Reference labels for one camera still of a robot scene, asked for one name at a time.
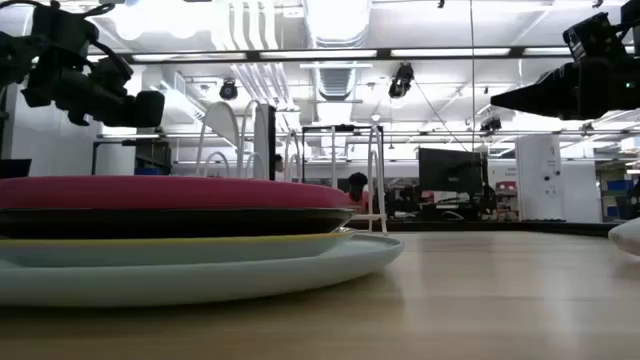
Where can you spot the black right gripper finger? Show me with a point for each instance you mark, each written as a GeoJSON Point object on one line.
{"type": "Point", "coordinates": [545, 95]}

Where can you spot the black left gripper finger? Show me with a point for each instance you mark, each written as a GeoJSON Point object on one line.
{"type": "Point", "coordinates": [150, 109]}

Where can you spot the pink plate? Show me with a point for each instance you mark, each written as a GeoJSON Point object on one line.
{"type": "Point", "coordinates": [150, 192]}

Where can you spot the dark brown glazed plate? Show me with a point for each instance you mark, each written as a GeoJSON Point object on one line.
{"type": "Point", "coordinates": [150, 222]}

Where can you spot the yellow patterned plate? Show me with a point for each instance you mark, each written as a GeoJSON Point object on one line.
{"type": "Point", "coordinates": [150, 252]}

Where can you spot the large light blue plate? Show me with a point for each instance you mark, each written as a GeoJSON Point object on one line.
{"type": "Point", "coordinates": [200, 285]}

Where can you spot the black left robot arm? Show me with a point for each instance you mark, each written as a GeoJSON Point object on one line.
{"type": "Point", "coordinates": [10, 60]}

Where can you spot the white cabinet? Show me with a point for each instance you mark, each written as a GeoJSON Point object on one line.
{"type": "Point", "coordinates": [540, 175]}

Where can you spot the blue storage bin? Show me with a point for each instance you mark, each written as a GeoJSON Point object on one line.
{"type": "Point", "coordinates": [620, 185]}

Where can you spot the black laptop screen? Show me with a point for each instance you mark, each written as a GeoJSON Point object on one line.
{"type": "Point", "coordinates": [15, 168]}

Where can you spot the black monitor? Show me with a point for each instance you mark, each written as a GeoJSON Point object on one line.
{"type": "Point", "coordinates": [450, 172]}

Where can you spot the person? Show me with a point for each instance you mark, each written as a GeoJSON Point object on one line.
{"type": "Point", "coordinates": [357, 185]}
{"type": "Point", "coordinates": [279, 162]}

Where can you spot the white striped cloth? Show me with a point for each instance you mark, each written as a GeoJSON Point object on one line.
{"type": "Point", "coordinates": [627, 237]}

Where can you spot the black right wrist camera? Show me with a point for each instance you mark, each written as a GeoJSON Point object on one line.
{"type": "Point", "coordinates": [592, 37]}

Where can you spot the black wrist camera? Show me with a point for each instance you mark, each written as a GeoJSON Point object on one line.
{"type": "Point", "coordinates": [65, 27]}
{"type": "Point", "coordinates": [592, 37]}

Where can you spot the black ceiling camera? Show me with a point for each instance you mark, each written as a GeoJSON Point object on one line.
{"type": "Point", "coordinates": [229, 90]}
{"type": "Point", "coordinates": [401, 80]}
{"type": "Point", "coordinates": [491, 124]}

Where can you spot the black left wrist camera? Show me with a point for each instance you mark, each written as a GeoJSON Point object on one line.
{"type": "Point", "coordinates": [65, 27]}

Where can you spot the black metal table frame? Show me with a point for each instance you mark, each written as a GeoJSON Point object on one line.
{"type": "Point", "coordinates": [500, 227]}

